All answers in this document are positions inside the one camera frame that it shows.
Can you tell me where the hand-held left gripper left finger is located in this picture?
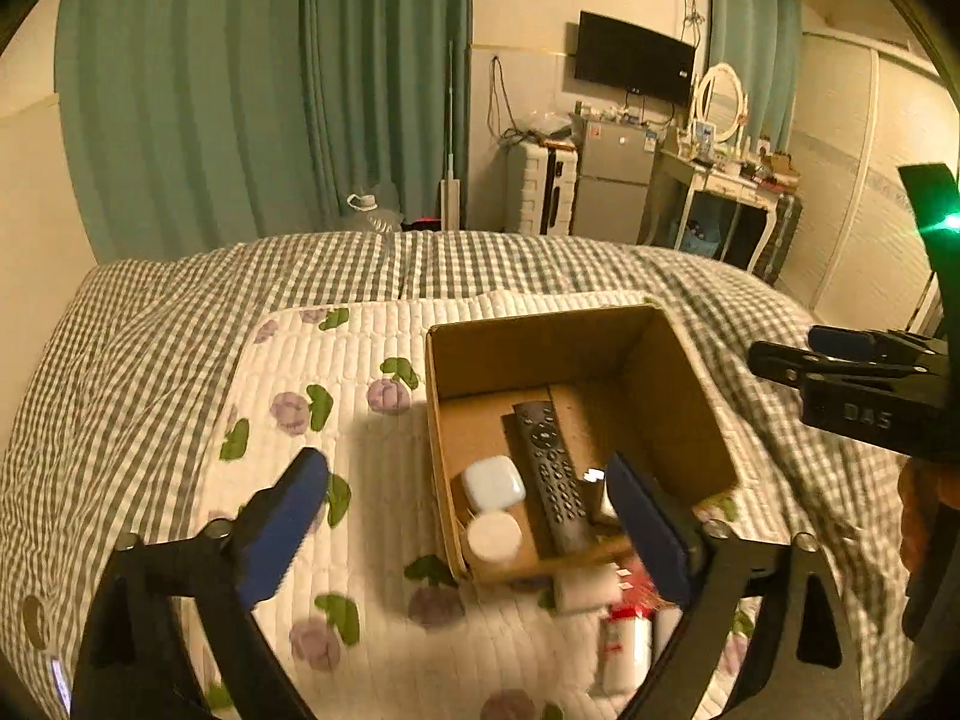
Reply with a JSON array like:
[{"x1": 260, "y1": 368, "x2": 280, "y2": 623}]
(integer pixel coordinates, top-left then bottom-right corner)
[{"x1": 71, "y1": 448, "x2": 332, "y2": 720}]

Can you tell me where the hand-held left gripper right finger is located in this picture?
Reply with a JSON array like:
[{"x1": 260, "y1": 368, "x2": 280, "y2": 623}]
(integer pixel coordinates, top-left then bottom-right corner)
[{"x1": 606, "y1": 452, "x2": 850, "y2": 720}]

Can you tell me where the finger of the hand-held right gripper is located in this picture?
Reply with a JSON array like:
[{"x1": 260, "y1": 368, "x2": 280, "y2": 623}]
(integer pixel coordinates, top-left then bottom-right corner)
[
  {"x1": 748, "y1": 340, "x2": 935, "y2": 392},
  {"x1": 808, "y1": 324, "x2": 950, "y2": 363}
]

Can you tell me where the brown cardboard box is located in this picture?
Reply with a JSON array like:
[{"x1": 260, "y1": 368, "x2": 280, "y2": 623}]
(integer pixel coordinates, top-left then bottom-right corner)
[{"x1": 424, "y1": 303, "x2": 743, "y2": 587}]

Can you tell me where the person's right hand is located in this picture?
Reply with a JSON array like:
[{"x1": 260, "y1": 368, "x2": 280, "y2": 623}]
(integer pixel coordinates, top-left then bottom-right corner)
[{"x1": 895, "y1": 457, "x2": 943, "y2": 580}]

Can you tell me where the red packet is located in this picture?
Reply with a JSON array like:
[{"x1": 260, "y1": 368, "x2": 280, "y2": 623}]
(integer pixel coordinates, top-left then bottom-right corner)
[{"x1": 610, "y1": 558, "x2": 665, "y2": 617}]

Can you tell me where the small brown bottle white cap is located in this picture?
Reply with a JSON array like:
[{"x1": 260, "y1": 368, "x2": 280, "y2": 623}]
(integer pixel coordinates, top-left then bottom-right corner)
[{"x1": 583, "y1": 468, "x2": 620, "y2": 531}]

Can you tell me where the small white carton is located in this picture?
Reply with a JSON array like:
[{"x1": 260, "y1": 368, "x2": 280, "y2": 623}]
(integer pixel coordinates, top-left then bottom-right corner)
[{"x1": 553, "y1": 565, "x2": 625, "y2": 614}]

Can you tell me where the plain white bottle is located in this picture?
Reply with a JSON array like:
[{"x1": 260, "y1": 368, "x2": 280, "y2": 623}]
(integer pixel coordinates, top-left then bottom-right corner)
[{"x1": 650, "y1": 603, "x2": 684, "y2": 665}]

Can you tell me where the white floral quilted mat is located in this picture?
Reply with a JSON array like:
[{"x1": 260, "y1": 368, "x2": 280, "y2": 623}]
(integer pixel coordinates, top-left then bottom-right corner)
[{"x1": 183, "y1": 288, "x2": 760, "y2": 720}]

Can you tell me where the white bottle red label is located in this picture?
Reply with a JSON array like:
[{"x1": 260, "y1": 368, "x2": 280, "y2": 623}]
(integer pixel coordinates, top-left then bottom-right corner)
[{"x1": 599, "y1": 605, "x2": 653, "y2": 695}]

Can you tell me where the black remote control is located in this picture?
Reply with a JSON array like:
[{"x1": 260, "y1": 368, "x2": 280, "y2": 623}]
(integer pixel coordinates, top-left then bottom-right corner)
[{"x1": 511, "y1": 400, "x2": 602, "y2": 558}]

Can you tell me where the dark trunk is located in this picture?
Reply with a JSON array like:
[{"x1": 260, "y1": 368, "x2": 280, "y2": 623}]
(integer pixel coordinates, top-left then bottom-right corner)
[{"x1": 749, "y1": 194, "x2": 803, "y2": 284}]

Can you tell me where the blue basket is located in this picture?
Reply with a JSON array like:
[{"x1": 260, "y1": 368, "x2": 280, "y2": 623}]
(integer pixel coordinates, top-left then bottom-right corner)
[{"x1": 674, "y1": 217, "x2": 723, "y2": 255}]

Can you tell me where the white round jar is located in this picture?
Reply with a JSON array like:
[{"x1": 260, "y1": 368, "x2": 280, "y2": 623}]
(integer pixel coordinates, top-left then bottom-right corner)
[{"x1": 464, "y1": 511, "x2": 524, "y2": 563}]

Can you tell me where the pale blue rounded case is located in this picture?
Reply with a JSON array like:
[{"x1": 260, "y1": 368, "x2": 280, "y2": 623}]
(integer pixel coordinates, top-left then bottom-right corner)
[{"x1": 460, "y1": 457, "x2": 527, "y2": 518}]

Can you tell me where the cream wardrobe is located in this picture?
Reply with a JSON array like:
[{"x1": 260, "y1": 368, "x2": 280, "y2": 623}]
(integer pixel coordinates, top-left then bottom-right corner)
[{"x1": 778, "y1": 28, "x2": 960, "y2": 332}]

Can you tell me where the white dressing table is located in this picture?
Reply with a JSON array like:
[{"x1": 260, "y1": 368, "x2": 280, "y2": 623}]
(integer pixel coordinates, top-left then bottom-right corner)
[{"x1": 637, "y1": 148, "x2": 800, "y2": 272}]

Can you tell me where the grey small fridge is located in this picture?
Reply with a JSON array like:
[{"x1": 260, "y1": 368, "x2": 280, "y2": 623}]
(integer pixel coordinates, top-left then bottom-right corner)
[{"x1": 569, "y1": 115, "x2": 662, "y2": 242}]

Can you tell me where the oval white framed mirror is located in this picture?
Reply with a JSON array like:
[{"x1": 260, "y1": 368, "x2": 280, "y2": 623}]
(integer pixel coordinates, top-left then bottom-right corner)
[{"x1": 693, "y1": 63, "x2": 752, "y2": 146}]

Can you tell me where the white suitcase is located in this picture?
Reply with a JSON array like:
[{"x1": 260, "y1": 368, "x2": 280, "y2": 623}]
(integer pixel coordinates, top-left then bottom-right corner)
[{"x1": 508, "y1": 140, "x2": 581, "y2": 236}]

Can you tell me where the green curtain beside mirror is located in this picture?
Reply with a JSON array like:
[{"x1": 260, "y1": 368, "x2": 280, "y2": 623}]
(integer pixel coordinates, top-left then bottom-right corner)
[{"x1": 707, "y1": 0, "x2": 805, "y2": 160}]

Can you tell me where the clear water jug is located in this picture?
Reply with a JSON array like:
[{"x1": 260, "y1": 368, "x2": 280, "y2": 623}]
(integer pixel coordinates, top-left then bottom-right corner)
[{"x1": 346, "y1": 183, "x2": 407, "y2": 236}]

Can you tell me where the grey pole with flat base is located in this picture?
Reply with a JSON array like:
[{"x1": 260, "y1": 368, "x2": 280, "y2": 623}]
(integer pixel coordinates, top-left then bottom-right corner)
[{"x1": 438, "y1": 40, "x2": 463, "y2": 230}]

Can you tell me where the light green curtain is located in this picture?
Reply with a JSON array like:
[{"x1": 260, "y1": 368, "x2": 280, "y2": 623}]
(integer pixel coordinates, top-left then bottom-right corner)
[{"x1": 54, "y1": 0, "x2": 310, "y2": 265}]

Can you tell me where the dark green curtain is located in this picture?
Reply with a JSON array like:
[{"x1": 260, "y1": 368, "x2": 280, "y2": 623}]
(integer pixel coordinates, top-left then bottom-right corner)
[{"x1": 300, "y1": 0, "x2": 475, "y2": 235}]

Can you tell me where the black wall television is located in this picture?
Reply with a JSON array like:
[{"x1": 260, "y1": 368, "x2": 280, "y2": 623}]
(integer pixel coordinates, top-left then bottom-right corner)
[{"x1": 574, "y1": 10, "x2": 698, "y2": 108}]

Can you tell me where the black wall cable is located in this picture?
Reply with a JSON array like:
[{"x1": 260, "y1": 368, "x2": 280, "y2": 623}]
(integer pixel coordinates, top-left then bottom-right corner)
[{"x1": 487, "y1": 53, "x2": 512, "y2": 145}]

